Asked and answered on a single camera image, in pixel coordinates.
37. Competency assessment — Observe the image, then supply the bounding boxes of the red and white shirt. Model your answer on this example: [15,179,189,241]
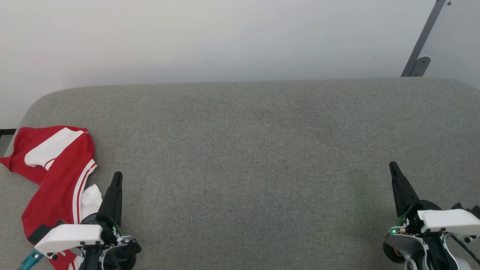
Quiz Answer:
[0,126,103,270]

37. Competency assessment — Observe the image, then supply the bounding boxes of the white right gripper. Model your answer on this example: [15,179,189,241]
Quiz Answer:
[382,161,480,270]

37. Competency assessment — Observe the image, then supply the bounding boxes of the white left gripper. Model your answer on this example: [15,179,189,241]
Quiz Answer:
[34,171,142,270]

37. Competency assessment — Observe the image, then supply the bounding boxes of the grey fabric sofa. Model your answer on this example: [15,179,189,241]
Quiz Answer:
[0,77,480,270]

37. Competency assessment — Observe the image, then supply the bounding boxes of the grey metal bar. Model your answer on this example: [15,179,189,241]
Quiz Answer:
[400,0,447,78]

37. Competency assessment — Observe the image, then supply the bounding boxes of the teal left cable connector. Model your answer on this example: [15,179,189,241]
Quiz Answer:
[19,250,43,270]

